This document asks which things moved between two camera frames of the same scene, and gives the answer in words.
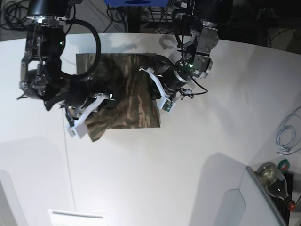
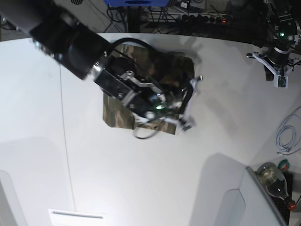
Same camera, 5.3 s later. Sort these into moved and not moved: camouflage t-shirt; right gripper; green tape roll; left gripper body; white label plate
Moved: left gripper body; right gripper; camouflage t-shirt
Not moved: green tape roll; white label plate
